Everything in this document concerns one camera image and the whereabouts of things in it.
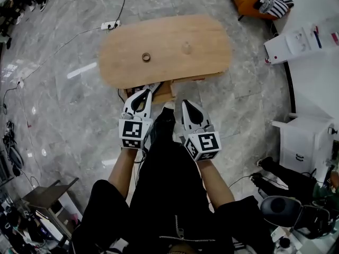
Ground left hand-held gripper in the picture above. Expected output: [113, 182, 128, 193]
[118, 88, 155, 151]

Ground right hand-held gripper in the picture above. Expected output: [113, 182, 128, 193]
[181, 99, 222, 162]

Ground wooden drawer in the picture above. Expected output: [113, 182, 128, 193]
[118, 71, 224, 105]

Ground person's right forearm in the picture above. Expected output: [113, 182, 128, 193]
[197, 159, 236, 210]

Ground person's left forearm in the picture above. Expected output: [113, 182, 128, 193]
[108, 147, 145, 198]

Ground light wooden table top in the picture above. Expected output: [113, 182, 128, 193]
[98, 14, 233, 89]

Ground person's black trousers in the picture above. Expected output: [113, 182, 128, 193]
[129, 106, 214, 248]

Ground white power strip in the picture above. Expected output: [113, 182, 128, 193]
[100, 20, 121, 31]

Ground white cabinet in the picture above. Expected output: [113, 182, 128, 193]
[271, 114, 336, 175]

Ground person's black jacket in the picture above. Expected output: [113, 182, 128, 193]
[70, 179, 275, 254]

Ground white flat appliance box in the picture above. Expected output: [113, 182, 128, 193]
[263, 26, 327, 65]

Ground orange armchair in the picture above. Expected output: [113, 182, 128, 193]
[221, 0, 292, 21]

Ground black white striped cushion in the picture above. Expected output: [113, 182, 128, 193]
[253, 0, 290, 19]

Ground black office chair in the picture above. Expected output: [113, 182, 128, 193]
[260, 195, 333, 240]

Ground thin white cable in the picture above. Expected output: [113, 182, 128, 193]
[15, 26, 103, 87]

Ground black power cable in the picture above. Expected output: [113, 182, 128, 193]
[107, 0, 136, 31]

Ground bundle of black cables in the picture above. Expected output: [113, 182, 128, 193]
[2, 120, 25, 177]

